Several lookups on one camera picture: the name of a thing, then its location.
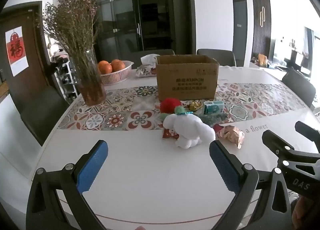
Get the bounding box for green knitted cloth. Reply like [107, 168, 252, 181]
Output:
[197, 113, 228, 127]

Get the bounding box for red plush ball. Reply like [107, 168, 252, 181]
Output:
[159, 98, 185, 121]

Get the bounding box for white plush toy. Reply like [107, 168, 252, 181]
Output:
[163, 114, 216, 150]

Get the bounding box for pink gold foil wrapper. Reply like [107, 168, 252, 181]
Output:
[216, 125, 245, 149]

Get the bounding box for orange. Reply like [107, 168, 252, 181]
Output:
[111, 59, 126, 72]
[98, 61, 112, 74]

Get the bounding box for white basket of oranges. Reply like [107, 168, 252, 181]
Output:
[99, 61, 135, 86]

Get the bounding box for brown cardboard box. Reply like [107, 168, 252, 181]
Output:
[156, 55, 220, 101]

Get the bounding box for black framed glass door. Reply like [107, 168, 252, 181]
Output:
[79, 0, 197, 69]

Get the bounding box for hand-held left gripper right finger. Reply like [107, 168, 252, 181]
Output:
[209, 140, 292, 230]

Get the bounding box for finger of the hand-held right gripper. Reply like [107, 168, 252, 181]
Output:
[294, 121, 320, 153]
[262, 130, 320, 171]

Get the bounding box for red and white door poster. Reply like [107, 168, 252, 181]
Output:
[5, 27, 29, 76]

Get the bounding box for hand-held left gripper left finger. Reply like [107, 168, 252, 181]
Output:
[26, 140, 109, 230]

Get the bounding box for floral tissue box cover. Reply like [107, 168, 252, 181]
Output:
[136, 54, 160, 78]

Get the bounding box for small gold yellow toy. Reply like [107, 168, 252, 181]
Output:
[186, 101, 203, 111]

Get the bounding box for dried flower bouquet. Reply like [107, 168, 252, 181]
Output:
[35, 0, 103, 91]

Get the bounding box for dark slatted wall panel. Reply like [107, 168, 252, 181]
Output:
[251, 0, 272, 63]

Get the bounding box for tile patterned white tablecloth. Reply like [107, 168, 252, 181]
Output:
[32, 66, 320, 225]

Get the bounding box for white sideboard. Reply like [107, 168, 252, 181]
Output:
[249, 61, 288, 81]

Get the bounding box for glass vase dried flowers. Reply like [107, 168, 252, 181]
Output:
[0, 2, 54, 111]

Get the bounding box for white shoe rack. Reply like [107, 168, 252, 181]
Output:
[50, 50, 78, 104]

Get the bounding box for dark grey interior door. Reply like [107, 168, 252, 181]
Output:
[232, 0, 252, 67]

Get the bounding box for teal tissue packet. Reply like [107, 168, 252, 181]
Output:
[204, 101, 225, 115]

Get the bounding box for glass vase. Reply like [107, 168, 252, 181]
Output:
[70, 50, 107, 106]

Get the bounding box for red printed snack packet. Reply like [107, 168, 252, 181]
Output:
[162, 129, 180, 139]

